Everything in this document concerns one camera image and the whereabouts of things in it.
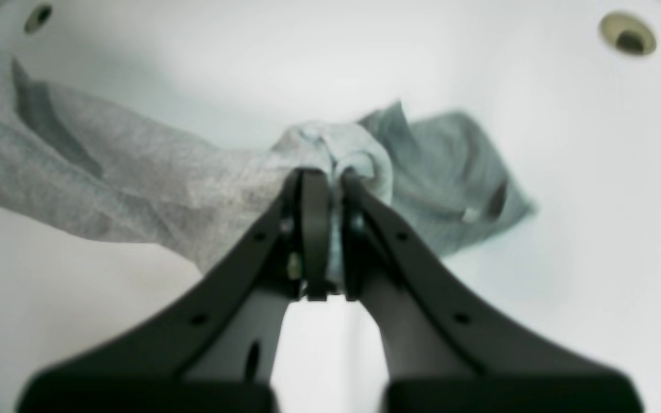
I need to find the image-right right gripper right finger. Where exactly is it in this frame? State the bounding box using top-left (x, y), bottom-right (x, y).
top-left (340, 170), bottom-right (643, 412)

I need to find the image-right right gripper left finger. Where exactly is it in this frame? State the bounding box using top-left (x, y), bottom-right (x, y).
top-left (17, 168), bottom-right (331, 412)

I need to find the grey t-shirt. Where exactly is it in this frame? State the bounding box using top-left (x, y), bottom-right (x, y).
top-left (0, 51), bottom-right (533, 272)

